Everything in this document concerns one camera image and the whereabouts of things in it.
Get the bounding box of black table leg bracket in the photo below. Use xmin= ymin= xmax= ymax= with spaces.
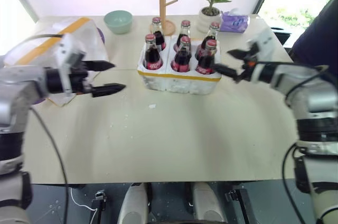
xmin=224 ymin=184 xmax=251 ymax=224
xmin=91 ymin=190 xmax=108 ymax=224

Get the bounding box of white foam crate yellow tape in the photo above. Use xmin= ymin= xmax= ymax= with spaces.
xmin=136 ymin=35 xmax=222 ymax=96

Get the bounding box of thin white floor cable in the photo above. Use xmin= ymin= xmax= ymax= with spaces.
xmin=69 ymin=186 xmax=99 ymax=224

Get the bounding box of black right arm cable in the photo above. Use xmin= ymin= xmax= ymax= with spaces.
xmin=252 ymin=60 xmax=330 ymax=99

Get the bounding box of thin black body cable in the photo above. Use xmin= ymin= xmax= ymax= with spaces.
xmin=281 ymin=143 xmax=307 ymax=224
xmin=29 ymin=107 xmax=70 ymax=224

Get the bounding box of wooden branch stand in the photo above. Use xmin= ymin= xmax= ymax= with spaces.
xmin=147 ymin=0 xmax=178 ymax=36

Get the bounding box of purple tissue pack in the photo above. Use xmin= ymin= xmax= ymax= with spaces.
xmin=219 ymin=8 xmax=250 ymax=33

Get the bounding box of pale green bowl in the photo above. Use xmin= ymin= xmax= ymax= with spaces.
xmin=104 ymin=10 xmax=133 ymax=35

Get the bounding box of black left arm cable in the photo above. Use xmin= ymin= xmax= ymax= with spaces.
xmin=14 ymin=33 xmax=64 ymax=48

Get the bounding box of glass cola bottle red cap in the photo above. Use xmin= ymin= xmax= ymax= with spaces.
xmin=171 ymin=36 xmax=192 ymax=73
xmin=195 ymin=39 xmax=218 ymax=75
xmin=143 ymin=33 xmax=164 ymax=71
xmin=150 ymin=16 xmax=167 ymax=51
xmin=174 ymin=20 xmax=192 ymax=52
xmin=201 ymin=22 xmax=221 ymax=50

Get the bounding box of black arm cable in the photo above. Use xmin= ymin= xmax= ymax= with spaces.
xmin=252 ymin=60 xmax=330 ymax=99
xmin=14 ymin=33 xmax=64 ymax=48

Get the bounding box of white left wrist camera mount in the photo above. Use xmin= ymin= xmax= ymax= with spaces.
xmin=54 ymin=33 xmax=87 ymax=95

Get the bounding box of thin black left body cable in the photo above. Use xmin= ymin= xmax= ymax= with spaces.
xmin=29 ymin=107 xmax=70 ymax=224

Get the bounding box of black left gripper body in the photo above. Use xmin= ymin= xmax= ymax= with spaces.
xmin=69 ymin=60 xmax=93 ymax=96

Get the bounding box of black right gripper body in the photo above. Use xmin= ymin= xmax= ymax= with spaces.
xmin=239 ymin=43 xmax=259 ymax=82

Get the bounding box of white rounded shell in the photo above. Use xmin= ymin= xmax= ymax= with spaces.
xmin=191 ymin=182 xmax=227 ymax=224
xmin=117 ymin=183 xmax=149 ymax=224

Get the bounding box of person in dark clothing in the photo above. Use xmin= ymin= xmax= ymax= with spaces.
xmin=289 ymin=0 xmax=338 ymax=71

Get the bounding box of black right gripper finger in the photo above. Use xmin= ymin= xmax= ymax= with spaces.
xmin=227 ymin=48 xmax=250 ymax=62
xmin=212 ymin=63 xmax=243 ymax=83

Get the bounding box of dark furniture piece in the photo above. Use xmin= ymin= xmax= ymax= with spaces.
xmin=270 ymin=26 xmax=293 ymax=48

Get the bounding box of thin black right body cable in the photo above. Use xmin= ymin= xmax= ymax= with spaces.
xmin=281 ymin=143 xmax=307 ymax=224

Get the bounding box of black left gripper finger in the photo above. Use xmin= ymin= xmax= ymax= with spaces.
xmin=91 ymin=83 xmax=127 ymax=98
xmin=84 ymin=60 xmax=117 ymax=72

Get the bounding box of green plant in white pot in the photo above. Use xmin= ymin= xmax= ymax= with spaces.
xmin=192 ymin=0 xmax=240 ymax=34

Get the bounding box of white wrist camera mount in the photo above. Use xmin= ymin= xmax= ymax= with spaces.
xmin=247 ymin=29 xmax=277 ymax=63
xmin=54 ymin=33 xmax=87 ymax=95

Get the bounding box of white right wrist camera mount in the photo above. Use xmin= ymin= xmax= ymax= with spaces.
xmin=247 ymin=29 xmax=277 ymax=63

